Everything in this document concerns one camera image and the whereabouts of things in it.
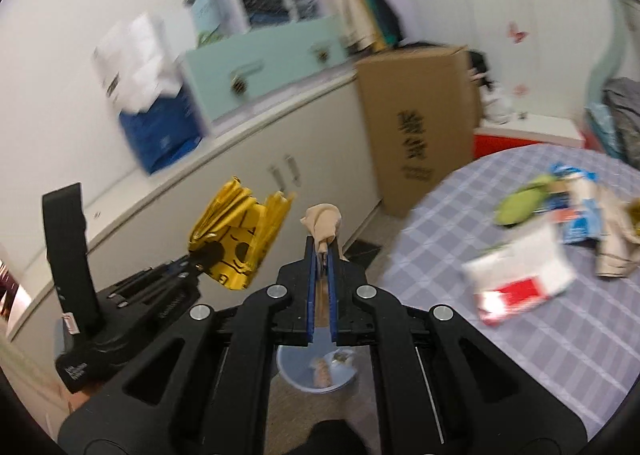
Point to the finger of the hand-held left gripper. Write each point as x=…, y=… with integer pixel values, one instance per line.
x=207, y=255

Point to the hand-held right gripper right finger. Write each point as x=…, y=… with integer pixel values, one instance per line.
x=331, y=300

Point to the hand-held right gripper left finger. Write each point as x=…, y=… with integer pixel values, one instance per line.
x=312, y=295

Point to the yellow wrapper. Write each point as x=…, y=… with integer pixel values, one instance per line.
x=240, y=225

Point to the light blue waste bin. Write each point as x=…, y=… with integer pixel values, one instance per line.
x=300, y=365

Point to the beige tissue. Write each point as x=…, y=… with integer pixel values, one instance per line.
x=322, y=220

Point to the large blue white packet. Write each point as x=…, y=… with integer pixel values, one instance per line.
x=582, y=220

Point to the white floor cabinet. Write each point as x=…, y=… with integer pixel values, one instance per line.
x=200, y=185

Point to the blue shopping bag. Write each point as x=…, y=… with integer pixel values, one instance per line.
x=160, y=130

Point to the grey checked tablecloth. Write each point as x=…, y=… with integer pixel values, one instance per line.
x=500, y=365

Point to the white and red packet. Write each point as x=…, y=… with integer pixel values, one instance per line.
x=520, y=270

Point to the tall cardboard box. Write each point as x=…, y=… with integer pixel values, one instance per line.
x=415, y=125

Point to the mint green drawer box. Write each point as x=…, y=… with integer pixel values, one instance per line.
x=270, y=60

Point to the white crumpled plastic bag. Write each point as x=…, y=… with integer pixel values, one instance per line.
x=135, y=60

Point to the green crumpled wrapper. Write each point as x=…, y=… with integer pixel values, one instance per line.
x=520, y=202

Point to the pale blue carton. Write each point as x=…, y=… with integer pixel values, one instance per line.
x=210, y=10

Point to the black and white bag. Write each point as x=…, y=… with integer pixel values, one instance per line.
x=487, y=85

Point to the small blue white packet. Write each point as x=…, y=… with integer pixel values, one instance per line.
x=575, y=172

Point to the beige crumpled paper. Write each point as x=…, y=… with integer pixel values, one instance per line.
x=615, y=245

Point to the light blue patterned cloth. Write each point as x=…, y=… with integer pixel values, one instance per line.
x=602, y=130

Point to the mint green wavy board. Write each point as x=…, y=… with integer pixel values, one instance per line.
x=607, y=35

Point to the pink butterfly wall sticker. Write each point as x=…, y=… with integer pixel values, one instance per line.
x=522, y=89
x=517, y=31

